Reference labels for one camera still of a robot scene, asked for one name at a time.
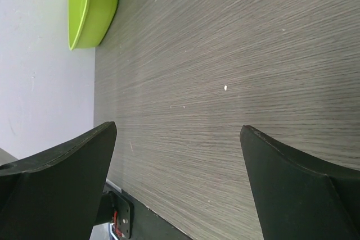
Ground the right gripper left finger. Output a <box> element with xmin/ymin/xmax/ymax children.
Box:
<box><xmin>1</xmin><ymin>122</ymin><xmax>117</xmax><ymax>239</ymax></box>

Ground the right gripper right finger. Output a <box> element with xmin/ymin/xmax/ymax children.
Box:
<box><xmin>240</xmin><ymin>125</ymin><xmax>359</xmax><ymax>239</ymax></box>

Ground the lime green plastic tub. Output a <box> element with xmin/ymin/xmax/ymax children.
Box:
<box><xmin>67</xmin><ymin>0</ymin><xmax>118</xmax><ymax>51</ymax></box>

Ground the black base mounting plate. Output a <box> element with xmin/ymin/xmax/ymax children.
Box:
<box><xmin>91</xmin><ymin>180</ymin><xmax>191</xmax><ymax>239</ymax></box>

